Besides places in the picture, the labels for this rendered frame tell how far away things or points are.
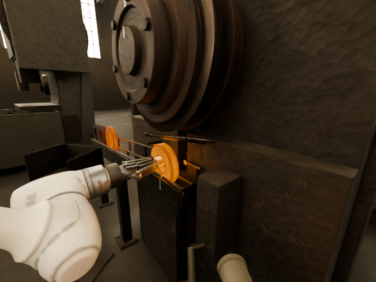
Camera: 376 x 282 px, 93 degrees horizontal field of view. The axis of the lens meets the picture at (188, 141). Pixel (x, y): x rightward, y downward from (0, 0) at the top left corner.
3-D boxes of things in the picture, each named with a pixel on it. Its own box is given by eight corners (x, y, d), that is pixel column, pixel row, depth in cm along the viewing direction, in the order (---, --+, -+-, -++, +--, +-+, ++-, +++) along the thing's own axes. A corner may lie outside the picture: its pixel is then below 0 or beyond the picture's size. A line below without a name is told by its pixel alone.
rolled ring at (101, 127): (101, 124, 126) (106, 123, 127) (97, 125, 141) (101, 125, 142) (106, 149, 128) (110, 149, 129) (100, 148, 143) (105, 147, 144)
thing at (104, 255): (83, 244, 121) (63, 143, 102) (116, 253, 114) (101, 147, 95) (53, 272, 102) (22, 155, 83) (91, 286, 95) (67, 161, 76)
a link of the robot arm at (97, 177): (93, 205, 49) (114, 196, 53) (85, 175, 47) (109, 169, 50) (85, 191, 56) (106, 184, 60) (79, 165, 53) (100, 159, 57)
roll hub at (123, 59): (130, 100, 65) (122, 13, 58) (173, 106, 45) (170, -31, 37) (114, 101, 62) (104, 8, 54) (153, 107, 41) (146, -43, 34)
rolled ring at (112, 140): (103, 128, 128) (108, 127, 130) (108, 153, 128) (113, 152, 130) (109, 124, 113) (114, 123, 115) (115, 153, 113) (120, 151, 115)
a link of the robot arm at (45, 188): (84, 189, 57) (95, 216, 48) (19, 211, 48) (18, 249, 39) (78, 160, 53) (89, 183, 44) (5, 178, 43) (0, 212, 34)
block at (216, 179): (217, 230, 60) (222, 164, 54) (238, 245, 54) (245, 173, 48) (194, 247, 54) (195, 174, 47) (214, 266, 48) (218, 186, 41)
